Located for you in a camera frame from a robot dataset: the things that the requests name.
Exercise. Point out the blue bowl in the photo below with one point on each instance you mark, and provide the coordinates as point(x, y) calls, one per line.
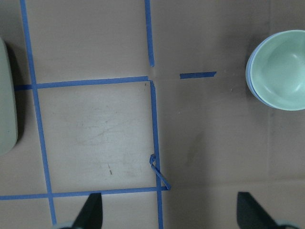
point(250, 74)

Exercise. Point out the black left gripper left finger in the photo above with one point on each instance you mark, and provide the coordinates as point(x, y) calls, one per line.
point(91, 215)

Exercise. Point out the green bowl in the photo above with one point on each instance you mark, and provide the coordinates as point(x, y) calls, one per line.
point(280, 69)

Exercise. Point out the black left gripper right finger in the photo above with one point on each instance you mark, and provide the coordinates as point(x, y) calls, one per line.
point(251, 215)

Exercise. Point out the silver toaster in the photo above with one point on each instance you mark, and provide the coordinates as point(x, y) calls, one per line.
point(8, 114)

